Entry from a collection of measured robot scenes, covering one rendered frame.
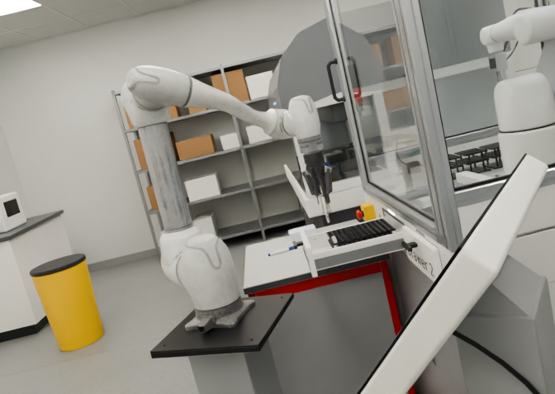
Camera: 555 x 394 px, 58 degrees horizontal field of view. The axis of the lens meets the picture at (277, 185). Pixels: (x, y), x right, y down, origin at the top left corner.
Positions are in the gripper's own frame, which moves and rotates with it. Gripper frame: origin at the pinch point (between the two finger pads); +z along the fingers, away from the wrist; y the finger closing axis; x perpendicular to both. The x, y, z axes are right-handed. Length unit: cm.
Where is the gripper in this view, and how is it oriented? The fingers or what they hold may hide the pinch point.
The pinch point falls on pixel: (324, 203)
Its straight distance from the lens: 190.8
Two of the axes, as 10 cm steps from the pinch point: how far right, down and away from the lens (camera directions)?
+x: 6.0, -2.6, 7.5
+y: 7.6, -0.9, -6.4
